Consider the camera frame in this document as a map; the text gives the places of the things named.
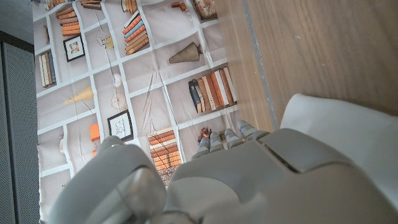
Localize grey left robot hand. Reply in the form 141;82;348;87
46;119;398;224

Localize white cloth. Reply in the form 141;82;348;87
279;93;398;212

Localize printed bookshelf backdrop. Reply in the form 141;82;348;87
32;0;240;224

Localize dark perforated partition panel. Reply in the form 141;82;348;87
0;30;41;224

